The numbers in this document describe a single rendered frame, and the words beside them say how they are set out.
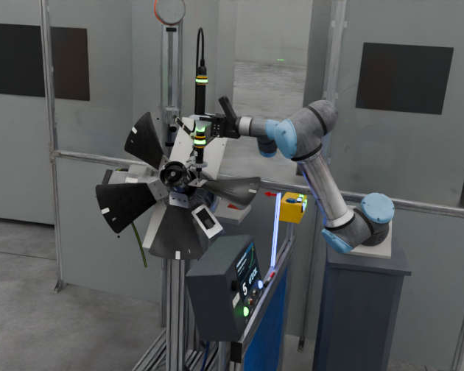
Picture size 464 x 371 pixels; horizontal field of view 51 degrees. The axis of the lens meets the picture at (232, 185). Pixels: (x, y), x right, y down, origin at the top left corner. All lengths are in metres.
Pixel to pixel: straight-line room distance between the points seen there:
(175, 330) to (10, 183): 2.57
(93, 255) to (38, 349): 0.69
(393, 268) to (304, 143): 0.63
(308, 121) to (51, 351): 2.11
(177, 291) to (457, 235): 1.44
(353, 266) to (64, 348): 1.85
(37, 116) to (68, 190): 1.17
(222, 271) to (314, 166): 0.58
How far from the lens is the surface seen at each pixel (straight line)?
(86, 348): 3.10
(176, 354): 2.65
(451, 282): 2.87
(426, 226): 2.74
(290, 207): 2.23
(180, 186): 2.05
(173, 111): 2.58
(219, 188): 2.01
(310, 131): 1.60
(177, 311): 2.50
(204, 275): 1.23
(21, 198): 4.68
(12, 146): 4.57
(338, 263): 1.90
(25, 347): 3.19
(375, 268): 1.92
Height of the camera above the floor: 1.84
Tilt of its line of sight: 19 degrees down
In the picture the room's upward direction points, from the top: 3 degrees clockwise
